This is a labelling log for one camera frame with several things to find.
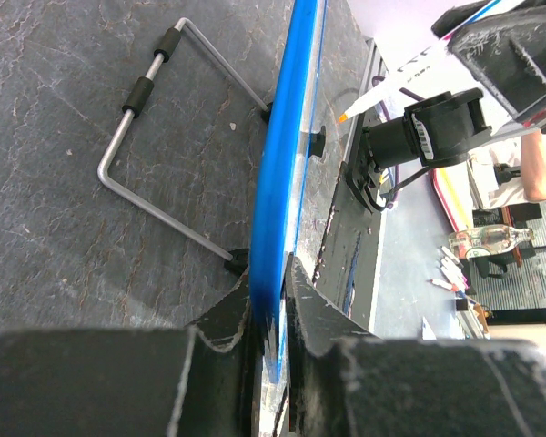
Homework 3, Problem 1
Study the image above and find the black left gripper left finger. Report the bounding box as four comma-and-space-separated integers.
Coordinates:
0, 277, 259, 436

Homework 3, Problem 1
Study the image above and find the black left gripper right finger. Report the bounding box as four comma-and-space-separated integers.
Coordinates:
284, 257, 546, 436

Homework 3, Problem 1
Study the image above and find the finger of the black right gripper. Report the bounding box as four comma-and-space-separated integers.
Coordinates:
431, 1, 546, 132

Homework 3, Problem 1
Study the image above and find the white orange marker pen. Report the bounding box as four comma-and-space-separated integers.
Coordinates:
338, 0, 522, 123

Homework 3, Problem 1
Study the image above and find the blue framed whiteboard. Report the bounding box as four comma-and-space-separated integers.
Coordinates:
248, 1, 327, 383

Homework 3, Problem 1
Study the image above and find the bystander bare forearm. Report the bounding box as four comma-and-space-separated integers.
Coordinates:
521, 130, 546, 203

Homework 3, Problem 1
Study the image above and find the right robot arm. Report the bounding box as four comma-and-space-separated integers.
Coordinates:
340, 1, 546, 212

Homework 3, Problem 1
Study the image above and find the clear glass bottle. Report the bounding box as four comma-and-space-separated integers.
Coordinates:
448, 224, 534, 259

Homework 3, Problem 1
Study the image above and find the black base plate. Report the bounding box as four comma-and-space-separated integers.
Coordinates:
313, 109, 382, 330

